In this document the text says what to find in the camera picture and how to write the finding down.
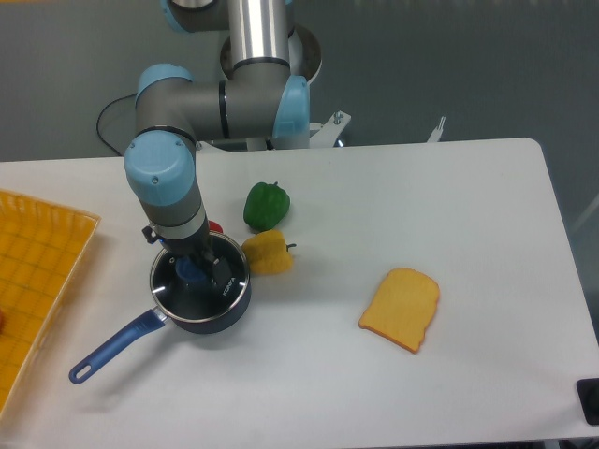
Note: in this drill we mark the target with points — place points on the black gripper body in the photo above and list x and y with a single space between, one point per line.
187 240

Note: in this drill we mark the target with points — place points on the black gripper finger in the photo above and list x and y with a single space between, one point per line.
218 268

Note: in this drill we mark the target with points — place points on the glass lid blue knob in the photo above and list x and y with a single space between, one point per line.
195 303

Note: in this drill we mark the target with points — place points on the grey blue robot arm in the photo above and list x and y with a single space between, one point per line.
263 99

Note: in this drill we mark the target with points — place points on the red toy pepper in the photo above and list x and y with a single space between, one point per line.
215 227

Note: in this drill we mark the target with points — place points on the yellow toy pepper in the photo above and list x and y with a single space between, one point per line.
267 253

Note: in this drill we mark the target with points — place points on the green toy pepper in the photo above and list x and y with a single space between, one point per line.
266 205

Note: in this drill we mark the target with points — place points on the dark blue saucepan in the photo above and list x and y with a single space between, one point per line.
142 325

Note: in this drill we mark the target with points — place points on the yellow plastic basket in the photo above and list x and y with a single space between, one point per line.
42 244

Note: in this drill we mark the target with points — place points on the toy toast slice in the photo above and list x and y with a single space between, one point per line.
402 308

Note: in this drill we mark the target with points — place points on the black device at table edge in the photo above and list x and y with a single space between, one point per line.
588 393

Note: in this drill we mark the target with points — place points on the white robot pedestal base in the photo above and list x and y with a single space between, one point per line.
306 59

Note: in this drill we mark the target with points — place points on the white metal bracket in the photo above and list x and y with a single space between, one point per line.
437 131

